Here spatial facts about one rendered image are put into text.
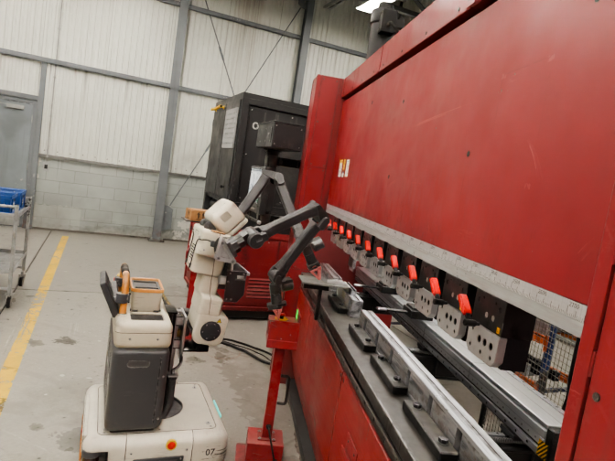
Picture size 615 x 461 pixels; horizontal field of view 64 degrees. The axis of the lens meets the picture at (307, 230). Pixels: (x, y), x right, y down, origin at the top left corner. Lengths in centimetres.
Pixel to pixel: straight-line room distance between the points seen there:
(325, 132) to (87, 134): 652
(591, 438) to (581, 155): 59
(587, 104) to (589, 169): 14
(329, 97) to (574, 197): 271
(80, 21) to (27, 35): 86
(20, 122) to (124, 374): 758
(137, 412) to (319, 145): 213
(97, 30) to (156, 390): 797
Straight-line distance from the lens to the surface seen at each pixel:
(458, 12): 185
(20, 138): 963
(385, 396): 177
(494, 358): 128
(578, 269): 107
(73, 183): 962
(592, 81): 116
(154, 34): 983
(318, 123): 361
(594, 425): 71
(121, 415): 252
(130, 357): 240
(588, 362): 71
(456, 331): 146
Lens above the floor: 155
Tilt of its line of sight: 6 degrees down
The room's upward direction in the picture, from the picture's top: 9 degrees clockwise
